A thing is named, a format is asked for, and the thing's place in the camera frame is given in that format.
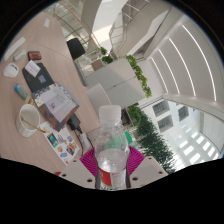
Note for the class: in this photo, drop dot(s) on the white cabinet topped with plants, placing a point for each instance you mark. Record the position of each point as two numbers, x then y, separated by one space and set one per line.
113 80

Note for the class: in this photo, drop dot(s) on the white card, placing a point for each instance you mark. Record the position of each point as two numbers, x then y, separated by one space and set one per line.
32 68

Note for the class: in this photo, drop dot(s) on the row of green plants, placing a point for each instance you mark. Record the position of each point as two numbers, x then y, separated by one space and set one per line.
153 140

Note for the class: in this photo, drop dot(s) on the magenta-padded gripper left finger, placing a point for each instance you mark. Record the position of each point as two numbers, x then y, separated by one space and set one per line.
75 173

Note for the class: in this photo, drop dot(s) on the black chair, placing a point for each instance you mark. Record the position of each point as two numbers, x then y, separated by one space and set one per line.
76 48

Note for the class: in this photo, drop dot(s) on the white power strip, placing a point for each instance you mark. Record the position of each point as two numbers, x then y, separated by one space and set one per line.
13 49

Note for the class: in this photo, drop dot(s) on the small potted plant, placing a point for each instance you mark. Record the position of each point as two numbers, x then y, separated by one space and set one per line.
103 51

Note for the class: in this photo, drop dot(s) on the ceiling light strips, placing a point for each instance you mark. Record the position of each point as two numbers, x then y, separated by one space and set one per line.
173 63

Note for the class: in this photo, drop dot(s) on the clear red-labelled water bottle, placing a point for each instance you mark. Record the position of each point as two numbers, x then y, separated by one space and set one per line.
111 150

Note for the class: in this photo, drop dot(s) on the small blue-green item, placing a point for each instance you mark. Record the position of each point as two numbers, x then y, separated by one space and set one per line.
21 91

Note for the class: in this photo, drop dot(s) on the black charger block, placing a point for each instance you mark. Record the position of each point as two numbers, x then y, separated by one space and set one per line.
74 122

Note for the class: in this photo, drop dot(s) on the small white paper note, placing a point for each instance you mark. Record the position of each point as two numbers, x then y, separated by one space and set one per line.
46 22

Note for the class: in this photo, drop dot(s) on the small red and black device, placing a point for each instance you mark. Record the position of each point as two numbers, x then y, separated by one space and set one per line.
34 55

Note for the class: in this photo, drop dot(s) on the open booklet with white pages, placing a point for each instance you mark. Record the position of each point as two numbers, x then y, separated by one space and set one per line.
58 103

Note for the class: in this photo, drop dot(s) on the white computer mouse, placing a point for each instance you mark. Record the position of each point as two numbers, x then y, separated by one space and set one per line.
10 70

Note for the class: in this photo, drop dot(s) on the glass railing with wooden handrail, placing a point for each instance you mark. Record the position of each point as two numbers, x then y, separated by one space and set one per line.
75 20

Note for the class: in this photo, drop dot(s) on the white grid-pattern mug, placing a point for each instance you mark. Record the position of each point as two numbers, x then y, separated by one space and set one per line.
28 120

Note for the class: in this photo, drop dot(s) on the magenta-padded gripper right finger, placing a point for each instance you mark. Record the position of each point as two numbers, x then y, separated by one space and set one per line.
150 171

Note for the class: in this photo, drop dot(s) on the black notebook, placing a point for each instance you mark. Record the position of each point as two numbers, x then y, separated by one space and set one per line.
35 83

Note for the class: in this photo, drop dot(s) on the brown planter box with plant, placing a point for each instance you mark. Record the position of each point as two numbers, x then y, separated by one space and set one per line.
98 65

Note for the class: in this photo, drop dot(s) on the white chair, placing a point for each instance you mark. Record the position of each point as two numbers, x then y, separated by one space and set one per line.
97 96

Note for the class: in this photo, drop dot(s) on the colourful sticker sheet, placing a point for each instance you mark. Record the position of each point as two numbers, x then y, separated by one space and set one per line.
61 143

